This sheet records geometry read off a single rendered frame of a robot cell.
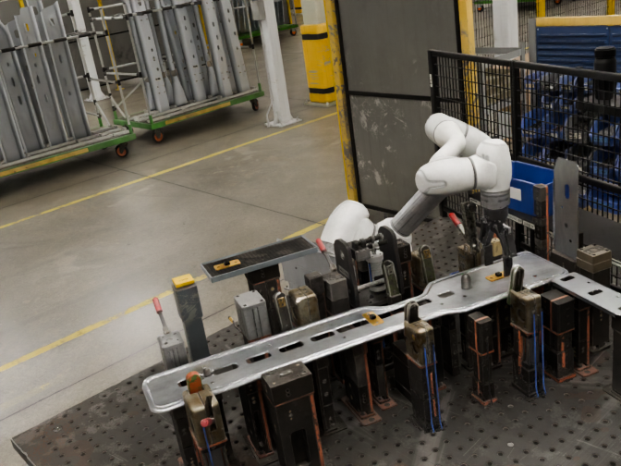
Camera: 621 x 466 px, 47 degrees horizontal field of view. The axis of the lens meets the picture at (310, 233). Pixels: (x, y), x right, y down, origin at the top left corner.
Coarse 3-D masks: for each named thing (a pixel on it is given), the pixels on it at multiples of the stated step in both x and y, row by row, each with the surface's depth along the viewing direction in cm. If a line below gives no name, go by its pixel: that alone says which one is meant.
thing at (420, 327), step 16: (416, 336) 202; (432, 336) 202; (416, 352) 206; (432, 352) 204; (416, 368) 209; (432, 368) 207; (416, 384) 212; (432, 384) 209; (416, 400) 214; (432, 400) 210; (416, 416) 217; (432, 416) 212; (432, 432) 212
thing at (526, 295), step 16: (528, 288) 214; (512, 304) 216; (528, 304) 209; (512, 320) 219; (528, 320) 211; (528, 336) 214; (512, 352) 223; (528, 352) 217; (528, 368) 218; (512, 384) 228; (528, 384) 220; (528, 400) 220
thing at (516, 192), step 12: (516, 168) 293; (528, 168) 287; (540, 168) 281; (516, 180) 271; (528, 180) 289; (540, 180) 283; (552, 180) 277; (516, 192) 274; (528, 192) 268; (552, 192) 264; (516, 204) 276; (528, 204) 270; (552, 204) 266
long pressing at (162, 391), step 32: (448, 288) 231; (480, 288) 228; (320, 320) 223; (352, 320) 220; (384, 320) 218; (224, 352) 212; (256, 352) 210; (288, 352) 208; (320, 352) 206; (160, 384) 202; (224, 384) 197
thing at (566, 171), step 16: (560, 160) 232; (560, 176) 234; (576, 176) 227; (560, 192) 236; (576, 192) 229; (560, 208) 238; (576, 208) 231; (560, 224) 240; (576, 224) 233; (560, 240) 242; (576, 240) 235; (576, 256) 237
